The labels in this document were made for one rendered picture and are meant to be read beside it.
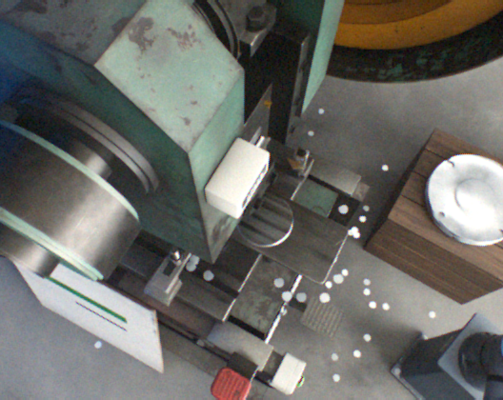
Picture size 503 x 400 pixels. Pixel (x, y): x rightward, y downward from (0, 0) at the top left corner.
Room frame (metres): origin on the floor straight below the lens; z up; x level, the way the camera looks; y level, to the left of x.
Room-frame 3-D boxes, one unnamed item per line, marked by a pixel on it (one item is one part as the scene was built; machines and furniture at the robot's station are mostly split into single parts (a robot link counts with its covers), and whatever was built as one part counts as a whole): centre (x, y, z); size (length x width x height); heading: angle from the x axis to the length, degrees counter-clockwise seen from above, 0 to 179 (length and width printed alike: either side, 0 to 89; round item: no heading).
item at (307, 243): (0.34, -0.07, 0.72); 0.25 x 0.14 x 0.14; 64
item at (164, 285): (0.26, 0.16, 0.76); 0.17 x 0.06 x 0.10; 154
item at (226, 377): (0.02, 0.02, 0.72); 0.07 x 0.06 x 0.08; 64
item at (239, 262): (0.42, 0.09, 0.68); 0.45 x 0.30 x 0.06; 154
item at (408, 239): (0.61, -0.69, 0.18); 0.40 x 0.38 x 0.35; 62
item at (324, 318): (0.36, -0.04, 0.14); 0.59 x 0.10 x 0.05; 64
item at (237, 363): (0.04, 0.02, 0.62); 0.10 x 0.06 x 0.20; 154
